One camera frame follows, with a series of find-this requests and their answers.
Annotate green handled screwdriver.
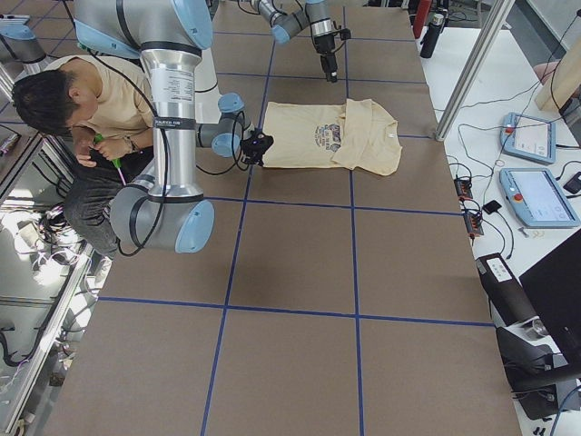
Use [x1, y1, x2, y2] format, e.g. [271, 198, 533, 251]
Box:
[94, 134, 127, 185]

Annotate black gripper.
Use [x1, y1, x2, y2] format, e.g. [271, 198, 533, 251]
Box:
[242, 154, 264, 167]
[314, 34, 338, 83]

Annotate red bottle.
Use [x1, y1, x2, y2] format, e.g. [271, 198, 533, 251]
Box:
[412, 0, 432, 39]

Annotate near blue teach pendant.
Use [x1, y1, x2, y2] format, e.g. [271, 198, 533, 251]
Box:
[498, 168, 580, 229]

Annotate black water bottle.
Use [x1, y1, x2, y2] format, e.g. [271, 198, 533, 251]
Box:
[419, 13, 446, 59]

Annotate cream long-sleeve printed shirt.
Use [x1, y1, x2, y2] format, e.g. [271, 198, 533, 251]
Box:
[263, 99, 402, 176]

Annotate aluminium frame post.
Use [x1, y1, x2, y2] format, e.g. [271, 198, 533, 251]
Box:
[434, 0, 516, 142]

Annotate black box with label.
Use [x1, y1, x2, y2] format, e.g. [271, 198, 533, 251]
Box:
[476, 253, 537, 325]

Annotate blue teach pendant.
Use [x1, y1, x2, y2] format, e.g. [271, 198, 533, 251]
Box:
[498, 168, 580, 229]
[499, 112, 556, 164]

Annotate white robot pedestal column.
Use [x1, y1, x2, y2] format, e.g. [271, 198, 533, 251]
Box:
[192, 0, 222, 124]

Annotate black monitor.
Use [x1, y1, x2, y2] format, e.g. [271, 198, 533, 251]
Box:
[519, 232, 580, 362]

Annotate far blue teach pendant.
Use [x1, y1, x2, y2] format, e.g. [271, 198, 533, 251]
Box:
[499, 112, 556, 164]

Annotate black orange electronics module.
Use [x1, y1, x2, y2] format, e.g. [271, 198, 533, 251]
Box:
[454, 177, 484, 240]

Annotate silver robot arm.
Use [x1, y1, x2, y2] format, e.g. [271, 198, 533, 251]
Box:
[236, 0, 350, 83]
[74, 1, 214, 253]

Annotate seated person in beige shirt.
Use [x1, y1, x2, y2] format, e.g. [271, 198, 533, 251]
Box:
[12, 55, 153, 258]

